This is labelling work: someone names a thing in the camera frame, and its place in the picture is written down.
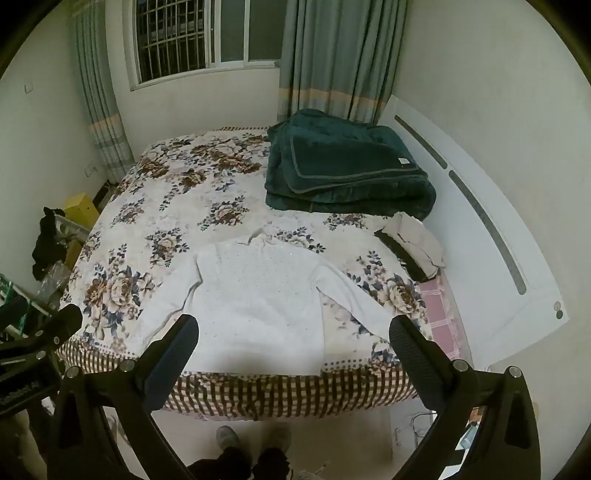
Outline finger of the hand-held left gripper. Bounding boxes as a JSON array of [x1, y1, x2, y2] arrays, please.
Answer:
[[18, 304, 84, 354]]

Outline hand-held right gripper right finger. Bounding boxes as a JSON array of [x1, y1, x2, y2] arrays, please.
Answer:
[[389, 315, 542, 480]]

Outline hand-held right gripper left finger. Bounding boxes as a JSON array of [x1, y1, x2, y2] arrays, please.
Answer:
[[48, 314, 200, 480]]

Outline white fluffy towel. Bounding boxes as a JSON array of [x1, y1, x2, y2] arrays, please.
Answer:
[[131, 233, 402, 376]]

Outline clear plastic bag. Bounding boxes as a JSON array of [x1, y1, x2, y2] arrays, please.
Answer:
[[37, 261, 72, 310]]

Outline green rack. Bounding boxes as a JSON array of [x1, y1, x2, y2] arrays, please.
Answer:
[[0, 272, 51, 328]]

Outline pink checked mattress cover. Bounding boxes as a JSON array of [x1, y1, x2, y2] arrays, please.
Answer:
[[418, 272, 465, 361]]

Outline black hanging cloth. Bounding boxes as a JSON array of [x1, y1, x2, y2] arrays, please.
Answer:
[[31, 207, 68, 280]]

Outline person's left shoe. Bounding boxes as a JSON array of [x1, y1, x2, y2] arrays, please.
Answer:
[[216, 425, 241, 455]]

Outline yellow box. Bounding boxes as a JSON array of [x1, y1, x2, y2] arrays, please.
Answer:
[[62, 194, 100, 229]]

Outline person's black pants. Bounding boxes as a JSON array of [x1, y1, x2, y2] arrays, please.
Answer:
[[187, 445, 296, 480]]

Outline beige folded garment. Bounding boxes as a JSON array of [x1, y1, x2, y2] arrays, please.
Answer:
[[383, 212, 448, 278]]

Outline white headboard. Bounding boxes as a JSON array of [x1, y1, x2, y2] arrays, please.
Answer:
[[379, 95, 571, 370]]

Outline floral bedsheet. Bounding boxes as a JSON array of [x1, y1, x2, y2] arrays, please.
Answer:
[[55, 126, 458, 422]]

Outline dark green folded blanket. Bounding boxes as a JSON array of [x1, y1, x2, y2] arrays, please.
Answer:
[[264, 108, 437, 221]]

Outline narrow grey-green curtain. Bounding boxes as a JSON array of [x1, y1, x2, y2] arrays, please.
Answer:
[[69, 0, 136, 185]]

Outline striped teal blanket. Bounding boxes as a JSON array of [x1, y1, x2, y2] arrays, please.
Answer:
[[276, 0, 409, 125]]

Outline barred window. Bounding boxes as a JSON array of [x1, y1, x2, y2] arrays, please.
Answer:
[[133, 0, 283, 88]]

